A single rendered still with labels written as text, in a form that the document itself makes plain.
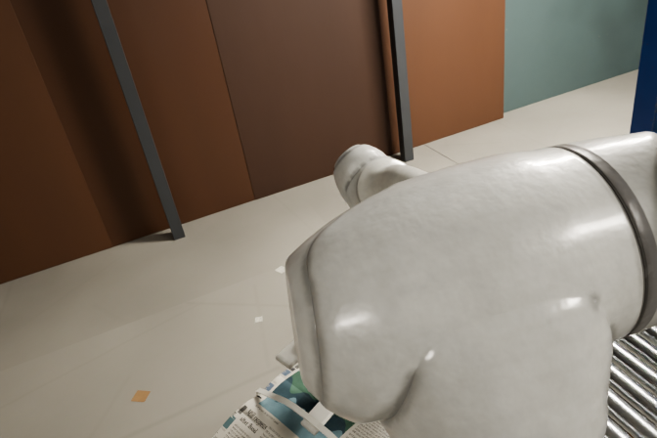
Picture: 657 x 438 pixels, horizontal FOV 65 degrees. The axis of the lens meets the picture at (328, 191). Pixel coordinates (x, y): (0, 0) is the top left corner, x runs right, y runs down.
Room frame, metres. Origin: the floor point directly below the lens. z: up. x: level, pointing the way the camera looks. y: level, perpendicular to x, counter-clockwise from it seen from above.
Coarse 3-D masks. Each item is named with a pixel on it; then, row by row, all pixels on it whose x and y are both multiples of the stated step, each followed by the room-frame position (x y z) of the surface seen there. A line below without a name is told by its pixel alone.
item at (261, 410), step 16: (272, 384) 0.64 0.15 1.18; (288, 384) 0.63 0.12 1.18; (256, 400) 0.61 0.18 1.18; (272, 400) 0.61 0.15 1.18; (304, 400) 0.59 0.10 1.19; (256, 416) 0.58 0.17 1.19; (272, 416) 0.57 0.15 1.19; (288, 416) 0.57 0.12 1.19; (272, 432) 0.54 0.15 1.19; (288, 432) 0.54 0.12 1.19; (304, 432) 0.53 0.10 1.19; (320, 432) 0.53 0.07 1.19; (336, 432) 0.52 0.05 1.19; (352, 432) 0.52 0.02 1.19
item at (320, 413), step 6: (318, 408) 0.54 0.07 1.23; (324, 408) 0.54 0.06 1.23; (312, 414) 0.53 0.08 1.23; (318, 414) 0.53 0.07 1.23; (324, 414) 0.53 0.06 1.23; (330, 414) 0.52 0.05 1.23; (306, 420) 0.52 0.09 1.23; (318, 420) 0.52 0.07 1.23; (324, 420) 0.52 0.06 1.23; (306, 426) 0.51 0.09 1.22; (312, 426) 0.51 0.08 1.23; (312, 432) 0.50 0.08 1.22
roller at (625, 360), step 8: (616, 344) 0.93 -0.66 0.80; (616, 352) 0.91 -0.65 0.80; (624, 352) 0.90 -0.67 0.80; (616, 360) 0.90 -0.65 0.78; (624, 360) 0.89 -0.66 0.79; (632, 360) 0.88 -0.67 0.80; (640, 360) 0.88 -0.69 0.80; (624, 368) 0.88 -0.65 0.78; (632, 368) 0.86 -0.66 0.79; (640, 368) 0.85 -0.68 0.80; (648, 368) 0.85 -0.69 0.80; (632, 376) 0.85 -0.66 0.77; (640, 376) 0.84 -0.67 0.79; (648, 376) 0.83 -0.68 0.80; (656, 376) 0.82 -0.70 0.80; (640, 384) 0.83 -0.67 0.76; (648, 384) 0.81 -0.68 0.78; (656, 384) 0.80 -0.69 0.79; (656, 392) 0.79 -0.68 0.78
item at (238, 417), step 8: (232, 416) 0.59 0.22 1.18; (240, 416) 0.59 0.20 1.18; (224, 424) 0.58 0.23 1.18; (232, 424) 0.58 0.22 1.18; (240, 424) 0.57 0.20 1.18; (248, 424) 0.57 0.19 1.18; (216, 432) 0.57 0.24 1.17; (224, 432) 0.57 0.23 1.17; (232, 432) 0.56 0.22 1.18; (240, 432) 0.56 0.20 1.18; (248, 432) 0.55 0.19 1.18; (256, 432) 0.55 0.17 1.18; (264, 432) 0.55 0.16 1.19
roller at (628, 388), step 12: (612, 372) 0.85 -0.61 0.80; (624, 372) 0.85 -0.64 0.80; (612, 384) 0.83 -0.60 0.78; (624, 384) 0.82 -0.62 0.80; (636, 384) 0.81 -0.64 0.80; (624, 396) 0.80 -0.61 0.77; (636, 396) 0.78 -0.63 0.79; (648, 396) 0.77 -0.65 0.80; (636, 408) 0.77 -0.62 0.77; (648, 408) 0.75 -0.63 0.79
